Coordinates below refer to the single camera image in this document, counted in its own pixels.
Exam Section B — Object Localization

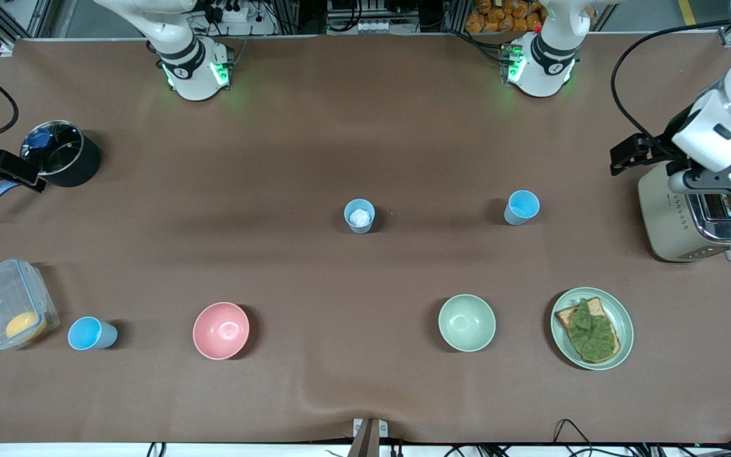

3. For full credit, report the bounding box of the blue plastic cup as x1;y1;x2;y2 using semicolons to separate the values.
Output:
504;190;541;226
344;199;376;234
67;316;119;351

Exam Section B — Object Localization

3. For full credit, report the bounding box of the glass lid blue knob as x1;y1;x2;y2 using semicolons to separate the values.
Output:
20;121;82;176

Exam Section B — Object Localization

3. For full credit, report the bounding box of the beige chrome toaster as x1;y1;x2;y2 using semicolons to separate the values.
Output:
637;162;731;263

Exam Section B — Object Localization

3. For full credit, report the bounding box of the yellow round food piece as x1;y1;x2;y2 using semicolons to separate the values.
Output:
5;311;48;340

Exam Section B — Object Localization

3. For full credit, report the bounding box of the pale green plate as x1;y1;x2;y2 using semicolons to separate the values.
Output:
551;287;635;371

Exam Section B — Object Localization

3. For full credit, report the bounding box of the toast slice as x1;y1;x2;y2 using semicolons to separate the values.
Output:
556;296;622;364

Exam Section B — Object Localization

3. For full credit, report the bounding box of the green lettuce leaf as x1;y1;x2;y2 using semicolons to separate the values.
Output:
570;298;617;361

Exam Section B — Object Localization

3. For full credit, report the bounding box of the orange packaged snacks pile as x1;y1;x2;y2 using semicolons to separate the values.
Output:
465;0;547;34

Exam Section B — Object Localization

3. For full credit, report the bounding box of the pale green bowl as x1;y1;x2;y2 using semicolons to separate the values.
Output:
438;294;497;353

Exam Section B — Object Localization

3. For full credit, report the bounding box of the pink bowl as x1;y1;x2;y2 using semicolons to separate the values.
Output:
192;302;251;361

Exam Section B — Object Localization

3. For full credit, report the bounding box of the white power strip with plugs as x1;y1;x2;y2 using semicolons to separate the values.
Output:
204;0;253;25

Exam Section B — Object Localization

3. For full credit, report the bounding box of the brown table cover mat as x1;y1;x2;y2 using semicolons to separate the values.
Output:
0;33;731;445

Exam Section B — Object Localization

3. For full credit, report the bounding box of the black pot blue handle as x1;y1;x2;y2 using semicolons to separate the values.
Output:
0;119;103;218

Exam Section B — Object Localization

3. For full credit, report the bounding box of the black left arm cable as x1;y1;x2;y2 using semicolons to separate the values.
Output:
610;19;731;153

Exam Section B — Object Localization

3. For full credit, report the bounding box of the black looped cable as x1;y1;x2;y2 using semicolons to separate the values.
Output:
553;419;595;457

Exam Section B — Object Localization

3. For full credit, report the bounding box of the metal mount bracket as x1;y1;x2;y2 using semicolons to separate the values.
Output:
352;417;390;457

